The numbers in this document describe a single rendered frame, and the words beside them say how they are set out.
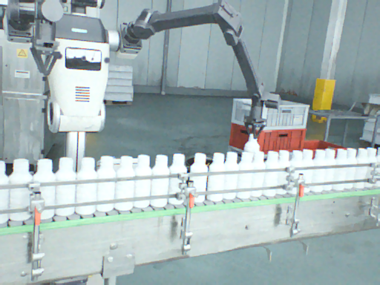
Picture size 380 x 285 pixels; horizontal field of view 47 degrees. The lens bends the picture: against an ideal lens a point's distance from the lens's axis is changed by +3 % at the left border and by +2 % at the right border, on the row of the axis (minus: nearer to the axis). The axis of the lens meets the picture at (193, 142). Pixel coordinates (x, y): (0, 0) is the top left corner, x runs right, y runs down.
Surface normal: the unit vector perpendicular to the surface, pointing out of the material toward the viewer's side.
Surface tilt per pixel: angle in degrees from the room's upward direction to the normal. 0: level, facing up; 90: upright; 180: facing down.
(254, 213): 90
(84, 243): 90
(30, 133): 95
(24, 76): 90
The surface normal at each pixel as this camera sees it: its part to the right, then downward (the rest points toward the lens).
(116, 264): 0.47, 0.22
